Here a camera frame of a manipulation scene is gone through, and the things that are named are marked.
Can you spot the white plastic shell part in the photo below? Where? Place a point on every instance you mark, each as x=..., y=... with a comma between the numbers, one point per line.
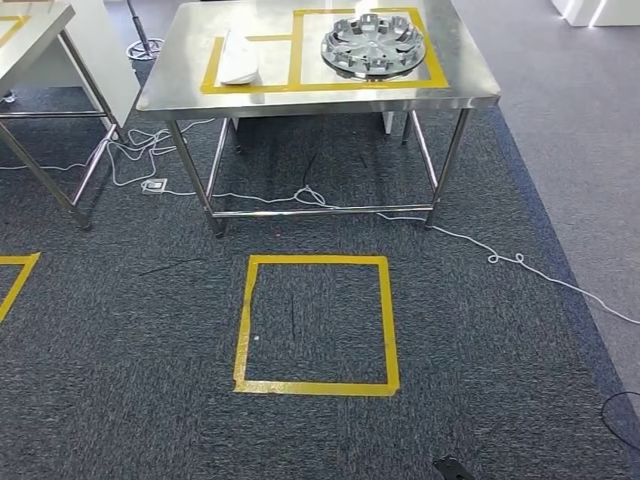
x=237, y=60

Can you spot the steel workbench table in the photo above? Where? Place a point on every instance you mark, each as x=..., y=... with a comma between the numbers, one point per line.
x=180, y=66

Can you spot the yellow floor tape square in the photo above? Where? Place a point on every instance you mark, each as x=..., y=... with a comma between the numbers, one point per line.
x=320, y=260
x=23, y=260

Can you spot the grey wheel hubcap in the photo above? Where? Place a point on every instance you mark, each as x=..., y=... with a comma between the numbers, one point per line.
x=372, y=46

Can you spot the white floor power socket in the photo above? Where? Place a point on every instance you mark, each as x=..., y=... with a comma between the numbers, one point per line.
x=154, y=186

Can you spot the black round stool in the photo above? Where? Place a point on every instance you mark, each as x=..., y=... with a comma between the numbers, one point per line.
x=145, y=48

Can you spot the steel side table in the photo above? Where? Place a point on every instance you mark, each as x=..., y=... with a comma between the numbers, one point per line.
x=45, y=26

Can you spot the white platform block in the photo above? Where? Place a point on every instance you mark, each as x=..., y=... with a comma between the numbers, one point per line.
x=615, y=12

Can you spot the yellow table tape outline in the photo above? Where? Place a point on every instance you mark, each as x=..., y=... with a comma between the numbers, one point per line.
x=15, y=26

